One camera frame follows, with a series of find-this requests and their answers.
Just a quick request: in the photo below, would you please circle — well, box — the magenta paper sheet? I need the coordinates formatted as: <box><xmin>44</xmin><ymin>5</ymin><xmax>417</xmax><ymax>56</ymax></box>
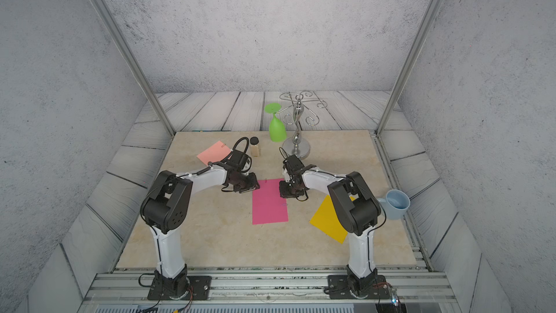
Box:
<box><xmin>252</xmin><ymin>179</ymin><xmax>289</xmax><ymax>225</ymax></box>

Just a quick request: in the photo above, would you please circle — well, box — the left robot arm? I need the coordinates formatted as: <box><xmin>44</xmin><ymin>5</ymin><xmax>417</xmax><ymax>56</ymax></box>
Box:
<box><xmin>140</xmin><ymin>165</ymin><xmax>260</xmax><ymax>297</ymax></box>

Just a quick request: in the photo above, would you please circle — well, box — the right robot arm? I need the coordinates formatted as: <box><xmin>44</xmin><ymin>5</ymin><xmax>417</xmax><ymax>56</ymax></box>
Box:
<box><xmin>279</xmin><ymin>165</ymin><xmax>382</xmax><ymax>298</ymax></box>

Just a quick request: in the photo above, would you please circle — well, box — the salmon pink paper sheet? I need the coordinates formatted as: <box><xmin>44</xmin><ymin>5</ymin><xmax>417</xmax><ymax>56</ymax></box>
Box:
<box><xmin>197</xmin><ymin>141</ymin><xmax>231</xmax><ymax>165</ymax></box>

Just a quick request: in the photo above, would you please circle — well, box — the silver metal hanger stand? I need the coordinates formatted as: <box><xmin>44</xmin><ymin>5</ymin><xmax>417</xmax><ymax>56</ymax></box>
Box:
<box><xmin>278</xmin><ymin>90</ymin><xmax>327</xmax><ymax>159</ymax></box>

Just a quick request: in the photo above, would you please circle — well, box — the wooden block with black cap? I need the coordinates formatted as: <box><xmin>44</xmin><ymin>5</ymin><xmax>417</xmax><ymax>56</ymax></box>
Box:
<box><xmin>249</xmin><ymin>136</ymin><xmax>260</xmax><ymax>157</ymax></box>

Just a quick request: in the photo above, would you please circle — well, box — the yellow paper sheet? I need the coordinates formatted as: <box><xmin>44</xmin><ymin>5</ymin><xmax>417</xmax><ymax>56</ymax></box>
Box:
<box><xmin>310</xmin><ymin>196</ymin><xmax>348</xmax><ymax>244</ymax></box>

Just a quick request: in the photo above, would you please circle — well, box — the green plastic wine glass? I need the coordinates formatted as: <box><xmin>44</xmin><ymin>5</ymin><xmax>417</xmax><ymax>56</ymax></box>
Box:
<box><xmin>264</xmin><ymin>103</ymin><xmax>287</xmax><ymax>142</ymax></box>

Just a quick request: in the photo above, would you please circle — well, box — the light blue cup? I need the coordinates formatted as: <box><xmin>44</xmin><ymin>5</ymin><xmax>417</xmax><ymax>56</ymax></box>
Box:
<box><xmin>378</xmin><ymin>190</ymin><xmax>411</xmax><ymax>220</ymax></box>

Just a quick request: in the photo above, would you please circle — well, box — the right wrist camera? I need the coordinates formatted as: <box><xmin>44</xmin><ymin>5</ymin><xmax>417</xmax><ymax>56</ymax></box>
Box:
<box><xmin>283</xmin><ymin>155</ymin><xmax>305</xmax><ymax>176</ymax></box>

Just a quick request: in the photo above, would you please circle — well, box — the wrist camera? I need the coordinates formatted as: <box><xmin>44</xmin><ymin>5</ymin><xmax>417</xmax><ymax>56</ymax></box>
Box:
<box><xmin>223</xmin><ymin>150</ymin><xmax>252</xmax><ymax>173</ymax></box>
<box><xmin>283</xmin><ymin>155</ymin><xmax>305</xmax><ymax>176</ymax></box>

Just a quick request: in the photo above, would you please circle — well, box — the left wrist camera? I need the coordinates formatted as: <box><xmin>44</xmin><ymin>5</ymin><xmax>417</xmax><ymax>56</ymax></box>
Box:
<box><xmin>223</xmin><ymin>150</ymin><xmax>252</xmax><ymax>173</ymax></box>

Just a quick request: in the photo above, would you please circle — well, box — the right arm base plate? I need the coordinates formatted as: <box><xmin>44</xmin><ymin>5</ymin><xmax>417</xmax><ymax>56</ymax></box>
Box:
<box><xmin>323</xmin><ymin>275</ymin><xmax>392</xmax><ymax>300</ymax></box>

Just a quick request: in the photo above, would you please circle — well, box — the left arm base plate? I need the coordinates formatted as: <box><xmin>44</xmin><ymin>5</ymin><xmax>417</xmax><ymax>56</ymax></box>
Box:
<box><xmin>147</xmin><ymin>274</ymin><xmax>212</xmax><ymax>301</ymax></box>

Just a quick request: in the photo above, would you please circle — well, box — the aluminium front rail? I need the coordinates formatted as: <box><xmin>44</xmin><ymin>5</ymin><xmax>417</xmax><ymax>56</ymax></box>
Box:
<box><xmin>79</xmin><ymin>266</ymin><xmax>460</xmax><ymax>312</ymax></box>

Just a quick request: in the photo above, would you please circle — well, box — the right aluminium frame post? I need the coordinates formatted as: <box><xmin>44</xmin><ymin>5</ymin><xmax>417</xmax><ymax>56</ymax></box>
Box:
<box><xmin>375</xmin><ymin>0</ymin><xmax>443</xmax><ymax>137</ymax></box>

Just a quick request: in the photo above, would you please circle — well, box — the aluminium frame post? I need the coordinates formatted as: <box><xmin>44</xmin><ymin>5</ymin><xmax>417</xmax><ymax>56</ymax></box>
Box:
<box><xmin>375</xmin><ymin>0</ymin><xmax>443</xmax><ymax>137</ymax></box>
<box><xmin>89</xmin><ymin>0</ymin><xmax>177</xmax><ymax>139</ymax></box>

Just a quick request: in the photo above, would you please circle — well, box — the left aluminium frame post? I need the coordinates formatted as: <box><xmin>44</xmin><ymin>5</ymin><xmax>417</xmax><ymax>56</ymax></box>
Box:
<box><xmin>89</xmin><ymin>0</ymin><xmax>177</xmax><ymax>139</ymax></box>

